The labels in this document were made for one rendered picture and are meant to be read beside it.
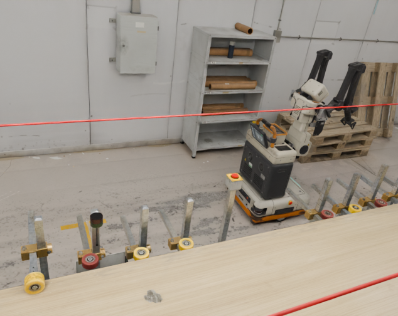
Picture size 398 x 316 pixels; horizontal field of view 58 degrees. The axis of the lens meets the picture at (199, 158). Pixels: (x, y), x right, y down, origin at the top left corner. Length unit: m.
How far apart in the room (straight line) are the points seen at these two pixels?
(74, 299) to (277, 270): 0.99
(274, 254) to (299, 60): 3.79
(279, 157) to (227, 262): 1.59
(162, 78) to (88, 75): 0.88
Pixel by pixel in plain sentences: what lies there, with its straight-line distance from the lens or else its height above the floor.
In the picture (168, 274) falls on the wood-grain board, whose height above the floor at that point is 0.90.
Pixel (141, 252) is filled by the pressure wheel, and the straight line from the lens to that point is 1.91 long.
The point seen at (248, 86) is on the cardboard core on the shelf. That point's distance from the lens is 4.55.
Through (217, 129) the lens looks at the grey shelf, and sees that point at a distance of 5.09.
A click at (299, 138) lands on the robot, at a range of 3.61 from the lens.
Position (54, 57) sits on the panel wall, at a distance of 4.19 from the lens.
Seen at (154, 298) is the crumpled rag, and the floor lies 0.91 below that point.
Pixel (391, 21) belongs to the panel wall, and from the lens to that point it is 6.45.
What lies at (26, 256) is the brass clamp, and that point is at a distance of 1.91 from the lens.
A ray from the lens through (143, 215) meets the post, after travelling 1.88.
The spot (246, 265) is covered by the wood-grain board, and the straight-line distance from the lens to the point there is 1.95.
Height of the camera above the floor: 2.25
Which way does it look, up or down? 29 degrees down
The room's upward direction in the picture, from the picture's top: 8 degrees clockwise
